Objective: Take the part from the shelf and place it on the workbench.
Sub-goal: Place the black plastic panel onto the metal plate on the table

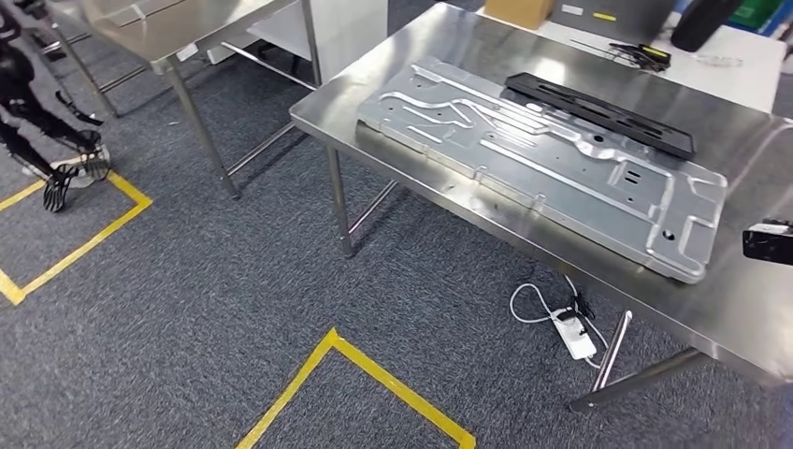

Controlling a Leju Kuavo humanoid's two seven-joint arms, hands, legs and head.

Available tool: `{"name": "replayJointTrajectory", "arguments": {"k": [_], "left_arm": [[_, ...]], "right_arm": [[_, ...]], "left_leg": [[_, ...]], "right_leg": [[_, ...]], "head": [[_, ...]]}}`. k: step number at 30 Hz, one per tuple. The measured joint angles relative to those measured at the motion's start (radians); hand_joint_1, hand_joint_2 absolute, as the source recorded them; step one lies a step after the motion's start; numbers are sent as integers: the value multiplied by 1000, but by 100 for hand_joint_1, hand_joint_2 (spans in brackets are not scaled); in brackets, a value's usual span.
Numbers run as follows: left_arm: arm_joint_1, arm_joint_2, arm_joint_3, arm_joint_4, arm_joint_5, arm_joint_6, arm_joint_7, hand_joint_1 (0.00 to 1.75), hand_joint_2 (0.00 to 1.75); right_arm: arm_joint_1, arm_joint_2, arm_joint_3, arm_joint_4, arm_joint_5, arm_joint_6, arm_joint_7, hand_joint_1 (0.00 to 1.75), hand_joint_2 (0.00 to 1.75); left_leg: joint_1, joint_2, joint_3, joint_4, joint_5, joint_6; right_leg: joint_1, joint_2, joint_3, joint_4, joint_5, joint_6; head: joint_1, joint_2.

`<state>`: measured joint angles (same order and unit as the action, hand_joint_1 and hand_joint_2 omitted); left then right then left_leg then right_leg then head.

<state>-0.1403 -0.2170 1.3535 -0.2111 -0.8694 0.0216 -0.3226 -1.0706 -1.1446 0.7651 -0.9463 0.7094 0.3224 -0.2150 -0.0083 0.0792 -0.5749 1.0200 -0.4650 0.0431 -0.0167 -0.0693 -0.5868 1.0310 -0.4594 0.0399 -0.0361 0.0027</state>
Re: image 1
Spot black plastic plate frame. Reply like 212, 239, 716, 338
504, 72, 698, 162

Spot stainless steel workbench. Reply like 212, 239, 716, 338
289, 1, 793, 415

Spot silver stamped metal panel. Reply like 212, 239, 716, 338
357, 56, 729, 285

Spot white cabinet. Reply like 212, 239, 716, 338
207, 0, 390, 85

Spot black plug adapter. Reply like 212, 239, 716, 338
557, 289, 598, 324

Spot white power strip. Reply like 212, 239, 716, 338
550, 308, 599, 362

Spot brown cardboard box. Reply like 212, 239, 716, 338
483, 0, 557, 31

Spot yellow floor tape square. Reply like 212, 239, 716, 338
0, 170, 154, 307

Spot stainless steel table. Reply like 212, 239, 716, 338
46, 0, 324, 201

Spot grey case with labels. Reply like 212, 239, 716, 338
550, 0, 678, 46

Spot black and yellow hand tool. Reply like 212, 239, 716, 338
608, 41, 672, 74

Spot clear safety glasses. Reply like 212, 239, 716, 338
692, 53, 744, 68

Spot white desk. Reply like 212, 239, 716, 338
477, 6, 788, 116

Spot black cylindrical object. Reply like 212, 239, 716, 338
670, 0, 746, 54

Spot black legged robot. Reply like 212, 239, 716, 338
0, 0, 114, 214

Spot green box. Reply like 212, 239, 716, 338
728, 0, 789, 29

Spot white power cable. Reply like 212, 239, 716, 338
509, 275, 613, 371

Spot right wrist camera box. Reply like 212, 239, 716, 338
742, 218, 793, 267

